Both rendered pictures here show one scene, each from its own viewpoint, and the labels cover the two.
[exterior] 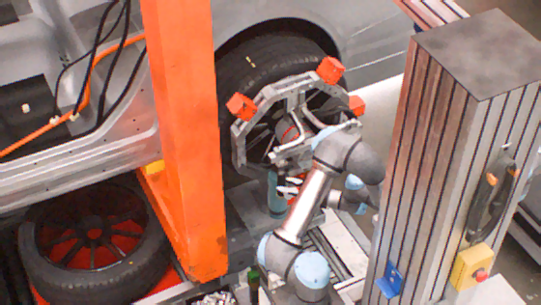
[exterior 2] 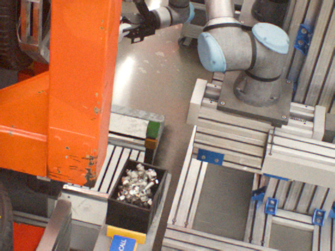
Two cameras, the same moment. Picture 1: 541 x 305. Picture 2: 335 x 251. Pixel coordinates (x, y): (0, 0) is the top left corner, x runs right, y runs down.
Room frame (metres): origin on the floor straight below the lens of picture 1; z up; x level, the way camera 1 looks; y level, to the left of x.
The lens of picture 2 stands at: (0.57, 1.60, 2.19)
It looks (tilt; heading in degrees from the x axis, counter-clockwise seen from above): 40 degrees down; 302
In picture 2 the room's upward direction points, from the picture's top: 9 degrees clockwise
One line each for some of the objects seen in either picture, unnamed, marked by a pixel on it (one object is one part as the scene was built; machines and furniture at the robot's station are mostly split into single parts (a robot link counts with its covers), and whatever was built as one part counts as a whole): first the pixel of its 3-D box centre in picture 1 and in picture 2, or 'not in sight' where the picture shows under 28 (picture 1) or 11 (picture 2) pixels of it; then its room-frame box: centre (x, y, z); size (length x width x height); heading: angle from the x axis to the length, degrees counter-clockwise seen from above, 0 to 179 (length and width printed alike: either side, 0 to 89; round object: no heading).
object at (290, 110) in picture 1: (284, 124); not in sight; (2.03, -0.07, 1.03); 0.19 x 0.18 x 0.11; 27
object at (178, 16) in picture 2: (353, 203); (177, 13); (1.81, -0.34, 0.81); 0.11 x 0.08 x 0.09; 72
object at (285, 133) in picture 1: (298, 140); not in sight; (2.12, -0.13, 0.85); 0.21 x 0.14 x 0.14; 27
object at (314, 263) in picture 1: (310, 274); (265, 48); (1.35, -0.15, 0.98); 0.13 x 0.12 x 0.14; 52
